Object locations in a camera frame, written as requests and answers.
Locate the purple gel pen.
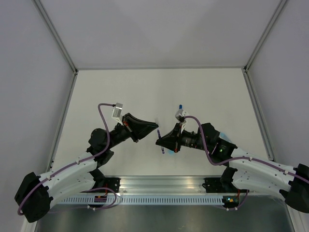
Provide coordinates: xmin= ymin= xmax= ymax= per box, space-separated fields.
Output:
xmin=157 ymin=129 xmax=165 ymax=154

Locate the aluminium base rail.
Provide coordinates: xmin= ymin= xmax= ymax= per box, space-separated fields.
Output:
xmin=79 ymin=175 xmax=278 ymax=196

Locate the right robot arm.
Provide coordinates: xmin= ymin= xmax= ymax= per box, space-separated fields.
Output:
xmin=156 ymin=123 xmax=309 ymax=213

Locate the light blue highlighter pen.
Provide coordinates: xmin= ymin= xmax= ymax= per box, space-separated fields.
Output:
xmin=220 ymin=132 xmax=230 ymax=141

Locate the aluminium frame post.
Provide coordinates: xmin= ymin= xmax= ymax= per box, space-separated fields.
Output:
xmin=243 ymin=0 xmax=289 ymax=73
xmin=32 ymin=0 xmax=78 ymax=74

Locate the left aluminium frame post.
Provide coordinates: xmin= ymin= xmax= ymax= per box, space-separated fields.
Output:
xmin=32 ymin=0 xmax=78 ymax=74

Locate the right aluminium frame post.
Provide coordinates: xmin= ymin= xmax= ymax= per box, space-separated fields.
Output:
xmin=243 ymin=0 xmax=289 ymax=73

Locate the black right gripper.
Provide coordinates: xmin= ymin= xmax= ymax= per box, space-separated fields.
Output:
xmin=156 ymin=122 xmax=210 ymax=153

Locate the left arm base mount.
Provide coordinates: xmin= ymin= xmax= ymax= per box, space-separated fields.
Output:
xmin=89 ymin=169 xmax=121 ymax=193

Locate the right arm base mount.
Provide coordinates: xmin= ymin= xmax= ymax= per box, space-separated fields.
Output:
xmin=202 ymin=167 xmax=247 ymax=193

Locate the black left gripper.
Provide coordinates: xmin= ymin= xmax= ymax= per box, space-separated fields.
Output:
xmin=106 ymin=113 xmax=159 ymax=149

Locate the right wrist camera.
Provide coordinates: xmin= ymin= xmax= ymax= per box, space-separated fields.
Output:
xmin=175 ymin=109 xmax=189 ymax=133

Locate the slotted cable duct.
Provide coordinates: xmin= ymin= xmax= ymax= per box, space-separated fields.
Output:
xmin=59 ymin=194 xmax=224 ymax=206

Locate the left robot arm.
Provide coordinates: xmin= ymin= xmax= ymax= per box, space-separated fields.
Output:
xmin=14 ymin=113 xmax=158 ymax=223

